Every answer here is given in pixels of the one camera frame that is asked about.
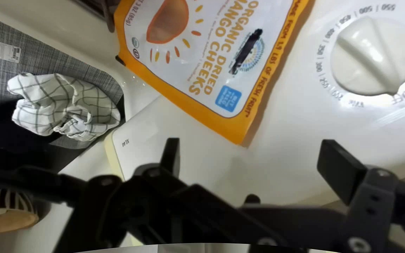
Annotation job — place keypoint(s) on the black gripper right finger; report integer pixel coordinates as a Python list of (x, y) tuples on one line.
[(367, 192)]

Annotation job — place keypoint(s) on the zebra pattern basket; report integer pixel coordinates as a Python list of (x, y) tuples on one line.
[(17, 211)]

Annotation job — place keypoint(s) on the white gas stove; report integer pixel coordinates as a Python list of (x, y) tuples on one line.
[(263, 192)]

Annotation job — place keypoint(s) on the crumpled checked towel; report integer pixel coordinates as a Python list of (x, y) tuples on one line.
[(60, 105)]

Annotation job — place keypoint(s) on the white oven dial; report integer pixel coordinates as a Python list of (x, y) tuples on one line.
[(368, 57)]

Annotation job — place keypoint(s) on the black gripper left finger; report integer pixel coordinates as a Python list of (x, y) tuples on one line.
[(170, 158)]

